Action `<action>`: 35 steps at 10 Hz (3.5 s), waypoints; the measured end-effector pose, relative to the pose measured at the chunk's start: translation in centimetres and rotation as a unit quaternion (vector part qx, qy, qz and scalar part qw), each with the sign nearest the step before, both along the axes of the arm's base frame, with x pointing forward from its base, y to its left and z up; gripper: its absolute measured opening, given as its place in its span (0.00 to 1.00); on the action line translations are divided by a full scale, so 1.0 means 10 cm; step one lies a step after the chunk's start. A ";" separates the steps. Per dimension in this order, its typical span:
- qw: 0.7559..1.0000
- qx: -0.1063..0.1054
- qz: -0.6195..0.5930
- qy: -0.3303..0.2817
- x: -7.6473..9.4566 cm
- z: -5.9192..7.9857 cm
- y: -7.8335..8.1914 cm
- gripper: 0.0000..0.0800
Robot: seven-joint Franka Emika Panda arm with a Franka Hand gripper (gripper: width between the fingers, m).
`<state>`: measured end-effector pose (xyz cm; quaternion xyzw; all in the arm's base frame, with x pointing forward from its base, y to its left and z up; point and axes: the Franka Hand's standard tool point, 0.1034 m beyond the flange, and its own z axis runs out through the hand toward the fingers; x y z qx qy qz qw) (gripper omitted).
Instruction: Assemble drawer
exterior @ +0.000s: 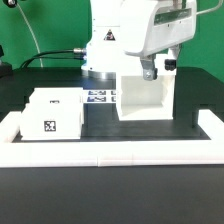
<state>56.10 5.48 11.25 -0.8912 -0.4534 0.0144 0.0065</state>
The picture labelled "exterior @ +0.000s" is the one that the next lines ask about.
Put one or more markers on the white U-shaped border frame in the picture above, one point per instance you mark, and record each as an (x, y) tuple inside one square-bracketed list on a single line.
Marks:
[(102, 154)]

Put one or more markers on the white drawer cabinet box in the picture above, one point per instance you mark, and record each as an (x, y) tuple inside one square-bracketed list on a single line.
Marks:
[(140, 99)]

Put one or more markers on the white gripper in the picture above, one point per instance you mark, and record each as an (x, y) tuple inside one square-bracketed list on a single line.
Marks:
[(150, 26)]

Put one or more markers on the black device at left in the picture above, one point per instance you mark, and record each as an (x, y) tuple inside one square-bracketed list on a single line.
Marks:
[(5, 68)]

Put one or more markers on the white marker tag plate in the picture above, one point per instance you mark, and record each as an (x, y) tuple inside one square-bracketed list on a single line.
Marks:
[(99, 96)]

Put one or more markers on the white drawer tray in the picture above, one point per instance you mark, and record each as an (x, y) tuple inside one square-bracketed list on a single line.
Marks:
[(56, 94), (53, 121)]

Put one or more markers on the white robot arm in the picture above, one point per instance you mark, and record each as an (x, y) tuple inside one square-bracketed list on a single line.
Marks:
[(103, 52)]

